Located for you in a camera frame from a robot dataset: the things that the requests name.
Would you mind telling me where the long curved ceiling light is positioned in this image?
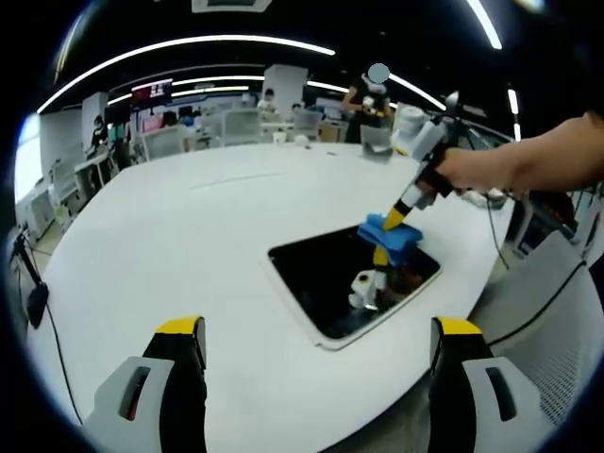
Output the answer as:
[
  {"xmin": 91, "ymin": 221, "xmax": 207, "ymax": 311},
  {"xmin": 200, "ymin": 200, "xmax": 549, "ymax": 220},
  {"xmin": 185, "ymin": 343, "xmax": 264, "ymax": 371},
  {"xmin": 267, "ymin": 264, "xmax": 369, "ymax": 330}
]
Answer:
[{"xmin": 36, "ymin": 34, "xmax": 337, "ymax": 115}]

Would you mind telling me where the red wall screen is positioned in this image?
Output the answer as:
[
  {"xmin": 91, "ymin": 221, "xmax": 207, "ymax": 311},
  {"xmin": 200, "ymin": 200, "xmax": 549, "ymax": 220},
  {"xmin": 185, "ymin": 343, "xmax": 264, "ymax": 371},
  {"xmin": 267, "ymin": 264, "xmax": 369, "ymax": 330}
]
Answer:
[{"xmin": 131, "ymin": 79, "xmax": 174, "ymax": 108}]

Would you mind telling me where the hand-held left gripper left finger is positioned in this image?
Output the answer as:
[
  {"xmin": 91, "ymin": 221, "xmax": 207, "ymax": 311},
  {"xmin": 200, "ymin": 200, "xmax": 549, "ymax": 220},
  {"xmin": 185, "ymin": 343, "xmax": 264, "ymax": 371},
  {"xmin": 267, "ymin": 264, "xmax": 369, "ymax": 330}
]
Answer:
[{"xmin": 80, "ymin": 315, "xmax": 209, "ymax": 453}]

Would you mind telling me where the grey mesh office chair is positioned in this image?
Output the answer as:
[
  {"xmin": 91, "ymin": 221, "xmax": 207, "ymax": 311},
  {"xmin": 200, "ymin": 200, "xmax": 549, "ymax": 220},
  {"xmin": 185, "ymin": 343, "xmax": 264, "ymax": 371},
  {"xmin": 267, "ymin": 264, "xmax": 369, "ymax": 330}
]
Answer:
[{"xmin": 480, "ymin": 229, "xmax": 604, "ymax": 428}]

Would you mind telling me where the person's right hand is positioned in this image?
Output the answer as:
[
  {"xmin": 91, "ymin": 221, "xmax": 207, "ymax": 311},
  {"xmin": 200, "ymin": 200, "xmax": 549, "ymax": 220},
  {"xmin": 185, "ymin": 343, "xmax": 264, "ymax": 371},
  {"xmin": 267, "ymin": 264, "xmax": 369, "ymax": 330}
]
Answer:
[{"xmin": 433, "ymin": 145, "xmax": 478, "ymax": 191}]

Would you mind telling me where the thick black cable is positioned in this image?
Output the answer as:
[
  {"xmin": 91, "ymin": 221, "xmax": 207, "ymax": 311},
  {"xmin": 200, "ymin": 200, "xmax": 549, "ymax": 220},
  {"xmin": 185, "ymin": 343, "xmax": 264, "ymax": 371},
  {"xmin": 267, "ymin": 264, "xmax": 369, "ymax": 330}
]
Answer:
[{"xmin": 485, "ymin": 260, "xmax": 590, "ymax": 346}]

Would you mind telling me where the thin black cable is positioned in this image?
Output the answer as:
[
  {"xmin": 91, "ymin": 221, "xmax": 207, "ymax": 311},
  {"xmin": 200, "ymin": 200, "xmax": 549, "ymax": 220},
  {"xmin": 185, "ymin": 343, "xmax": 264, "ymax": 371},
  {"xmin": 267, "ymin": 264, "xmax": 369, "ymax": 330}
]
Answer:
[
  {"xmin": 43, "ymin": 309, "xmax": 85, "ymax": 425},
  {"xmin": 484, "ymin": 201, "xmax": 512, "ymax": 271}
]

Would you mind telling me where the white office chair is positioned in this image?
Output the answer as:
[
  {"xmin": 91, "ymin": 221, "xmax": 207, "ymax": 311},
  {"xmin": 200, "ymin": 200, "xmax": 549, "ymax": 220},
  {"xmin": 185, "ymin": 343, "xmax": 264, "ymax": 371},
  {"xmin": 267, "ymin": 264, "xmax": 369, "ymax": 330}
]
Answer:
[
  {"xmin": 221, "ymin": 109, "xmax": 263, "ymax": 145},
  {"xmin": 141, "ymin": 125, "xmax": 191, "ymax": 160},
  {"xmin": 292, "ymin": 110, "xmax": 325, "ymax": 141}
]

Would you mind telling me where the cardboard box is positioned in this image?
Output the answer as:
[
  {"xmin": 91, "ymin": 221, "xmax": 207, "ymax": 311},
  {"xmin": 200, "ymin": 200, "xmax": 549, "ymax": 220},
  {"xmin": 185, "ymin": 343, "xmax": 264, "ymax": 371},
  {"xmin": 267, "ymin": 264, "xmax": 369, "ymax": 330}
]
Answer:
[{"xmin": 320, "ymin": 121, "xmax": 351, "ymax": 143}]

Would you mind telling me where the white panel box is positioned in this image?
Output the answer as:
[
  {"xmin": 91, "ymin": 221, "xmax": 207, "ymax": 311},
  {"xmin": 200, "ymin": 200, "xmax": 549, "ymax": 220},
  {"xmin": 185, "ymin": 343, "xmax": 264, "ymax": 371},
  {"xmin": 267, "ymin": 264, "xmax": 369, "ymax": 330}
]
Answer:
[{"xmin": 394, "ymin": 104, "xmax": 426, "ymax": 143}]

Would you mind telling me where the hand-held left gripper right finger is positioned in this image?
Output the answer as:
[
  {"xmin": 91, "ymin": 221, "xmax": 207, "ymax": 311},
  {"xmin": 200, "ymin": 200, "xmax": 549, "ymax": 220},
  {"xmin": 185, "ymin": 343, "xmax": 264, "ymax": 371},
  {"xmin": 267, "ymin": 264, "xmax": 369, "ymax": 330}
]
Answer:
[{"xmin": 428, "ymin": 315, "xmax": 554, "ymax": 453}]

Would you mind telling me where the short ceiling light strip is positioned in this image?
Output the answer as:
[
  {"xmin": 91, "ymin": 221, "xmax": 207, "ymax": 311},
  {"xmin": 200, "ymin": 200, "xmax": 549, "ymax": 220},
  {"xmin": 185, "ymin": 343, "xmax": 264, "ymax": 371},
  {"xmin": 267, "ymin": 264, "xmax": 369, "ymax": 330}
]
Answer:
[{"xmin": 465, "ymin": 0, "xmax": 504, "ymax": 51}]

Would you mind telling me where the black stand with lamp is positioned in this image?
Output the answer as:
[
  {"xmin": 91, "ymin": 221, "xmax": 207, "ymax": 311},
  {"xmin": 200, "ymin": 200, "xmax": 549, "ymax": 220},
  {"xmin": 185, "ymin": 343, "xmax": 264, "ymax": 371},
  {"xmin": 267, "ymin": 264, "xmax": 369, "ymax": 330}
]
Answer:
[{"xmin": 442, "ymin": 90, "xmax": 462, "ymax": 125}]

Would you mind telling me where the blue cleaning cloth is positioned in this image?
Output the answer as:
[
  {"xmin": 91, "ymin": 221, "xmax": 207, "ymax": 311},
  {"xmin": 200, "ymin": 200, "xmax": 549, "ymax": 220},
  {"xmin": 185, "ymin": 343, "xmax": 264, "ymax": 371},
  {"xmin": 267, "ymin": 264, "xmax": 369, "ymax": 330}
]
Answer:
[{"xmin": 357, "ymin": 211, "xmax": 425, "ymax": 266}]

